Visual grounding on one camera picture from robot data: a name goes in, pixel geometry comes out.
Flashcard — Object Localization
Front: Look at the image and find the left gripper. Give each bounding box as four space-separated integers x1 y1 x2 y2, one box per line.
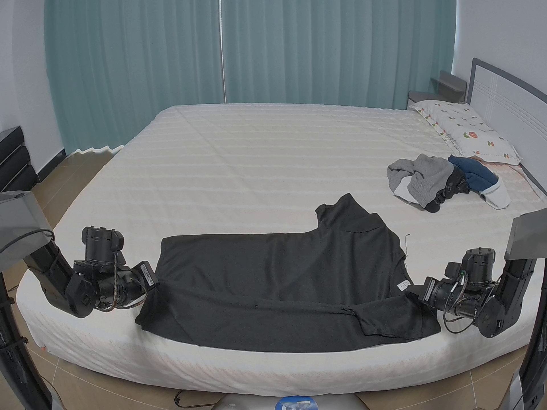
106 261 160 309

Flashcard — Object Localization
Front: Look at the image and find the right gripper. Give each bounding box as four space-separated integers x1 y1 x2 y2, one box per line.
420 276 469 316

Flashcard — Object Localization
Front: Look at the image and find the black T-shirt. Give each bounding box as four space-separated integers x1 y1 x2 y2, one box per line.
135 192 442 353

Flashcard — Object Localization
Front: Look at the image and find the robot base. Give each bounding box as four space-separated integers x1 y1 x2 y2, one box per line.
214 393 364 410

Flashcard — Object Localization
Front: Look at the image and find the pile of clothes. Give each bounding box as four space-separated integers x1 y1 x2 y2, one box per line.
387 153 510 214

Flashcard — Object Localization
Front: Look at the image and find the bed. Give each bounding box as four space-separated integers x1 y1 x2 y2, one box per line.
17 57 547 398

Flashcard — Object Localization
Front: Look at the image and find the white printed pillow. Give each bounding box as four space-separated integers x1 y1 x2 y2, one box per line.
411 100 523 165

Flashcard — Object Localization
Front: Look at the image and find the black chest of drawers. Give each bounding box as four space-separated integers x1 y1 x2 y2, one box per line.
0 126 40 192

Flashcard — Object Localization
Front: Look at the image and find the grey bedside table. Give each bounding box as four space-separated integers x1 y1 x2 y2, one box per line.
408 70 467 110

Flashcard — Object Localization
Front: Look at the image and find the blue-green curtain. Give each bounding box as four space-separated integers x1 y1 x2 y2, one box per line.
45 0 226 153
219 0 457 111

